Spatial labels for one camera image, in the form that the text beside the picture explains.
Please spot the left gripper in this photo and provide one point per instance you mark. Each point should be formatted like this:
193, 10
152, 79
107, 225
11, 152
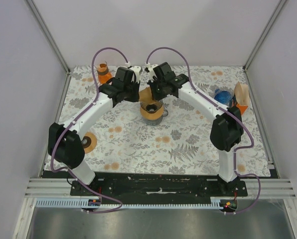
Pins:
135, 98

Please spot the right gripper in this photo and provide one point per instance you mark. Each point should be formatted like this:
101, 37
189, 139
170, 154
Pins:
156, 96

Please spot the brown paper coffee filter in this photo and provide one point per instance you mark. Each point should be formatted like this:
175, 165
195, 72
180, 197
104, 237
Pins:
145, 96

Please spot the glass coffee server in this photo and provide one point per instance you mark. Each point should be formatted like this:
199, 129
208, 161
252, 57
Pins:
155, 118

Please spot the orange coffee filter box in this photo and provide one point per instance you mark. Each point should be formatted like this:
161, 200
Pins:
241, 97

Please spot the clear glass dripper cone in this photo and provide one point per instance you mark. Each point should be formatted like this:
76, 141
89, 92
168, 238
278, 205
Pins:
152, 107

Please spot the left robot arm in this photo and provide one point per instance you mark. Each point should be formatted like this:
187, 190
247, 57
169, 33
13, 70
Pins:
65, 140

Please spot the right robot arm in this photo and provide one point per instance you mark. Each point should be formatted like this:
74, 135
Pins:
226, 131

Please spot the orange glass dripper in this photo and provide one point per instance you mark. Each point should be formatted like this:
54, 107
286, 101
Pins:
104, 74

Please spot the floral table mat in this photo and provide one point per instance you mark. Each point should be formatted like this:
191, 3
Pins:
180, 144

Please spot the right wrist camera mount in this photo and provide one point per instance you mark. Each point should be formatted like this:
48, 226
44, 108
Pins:
149, 68

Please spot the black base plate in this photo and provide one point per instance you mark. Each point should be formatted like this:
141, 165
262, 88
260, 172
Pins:
144, 188

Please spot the blue cable duct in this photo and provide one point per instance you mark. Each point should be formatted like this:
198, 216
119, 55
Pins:
88, 203

